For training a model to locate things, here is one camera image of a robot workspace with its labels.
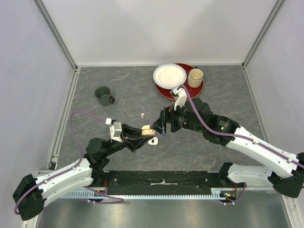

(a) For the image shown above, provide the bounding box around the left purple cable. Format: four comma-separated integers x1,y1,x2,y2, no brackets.
13,111,125,215

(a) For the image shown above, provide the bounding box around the beige small charging case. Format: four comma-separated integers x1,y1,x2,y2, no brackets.
141,125,156,136

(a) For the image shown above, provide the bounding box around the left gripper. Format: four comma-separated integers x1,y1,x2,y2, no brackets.
103,123,154,157

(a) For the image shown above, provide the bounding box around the grey cable duct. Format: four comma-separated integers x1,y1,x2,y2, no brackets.
61,189,236,200

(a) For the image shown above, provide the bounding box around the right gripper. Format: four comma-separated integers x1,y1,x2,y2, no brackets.
150,100,204,135

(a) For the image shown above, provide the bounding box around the red round tray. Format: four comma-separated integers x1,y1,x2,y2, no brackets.
155,63,204,101

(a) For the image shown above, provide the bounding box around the dark green mug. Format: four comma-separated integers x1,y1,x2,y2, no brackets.
94,86,115,106

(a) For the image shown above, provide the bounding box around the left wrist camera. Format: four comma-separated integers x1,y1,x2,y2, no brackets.
110,122,122,142

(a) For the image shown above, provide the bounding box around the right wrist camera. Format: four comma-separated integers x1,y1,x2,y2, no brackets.
170,87,187,111

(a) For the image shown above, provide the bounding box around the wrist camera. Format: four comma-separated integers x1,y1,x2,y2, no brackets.
170,87,187,111
110,122,122,142

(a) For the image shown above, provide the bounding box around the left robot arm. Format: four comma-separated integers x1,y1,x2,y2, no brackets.
12,122,156,221

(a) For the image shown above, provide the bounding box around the cream ceramic cup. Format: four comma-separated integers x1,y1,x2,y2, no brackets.
188,68,204,88

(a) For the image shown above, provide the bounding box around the purple cable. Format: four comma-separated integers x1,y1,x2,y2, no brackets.
178,84,304,207
13,111,125,215

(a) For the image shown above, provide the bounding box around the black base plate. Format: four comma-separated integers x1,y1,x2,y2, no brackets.
101,171,235,196

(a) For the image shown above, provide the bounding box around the white charging case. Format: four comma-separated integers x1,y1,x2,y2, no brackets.
148,137,159,146

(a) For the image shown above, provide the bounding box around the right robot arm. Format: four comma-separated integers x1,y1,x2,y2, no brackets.
152,98,304,198

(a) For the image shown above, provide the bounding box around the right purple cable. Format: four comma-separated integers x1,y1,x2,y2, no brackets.
178,84,304,207

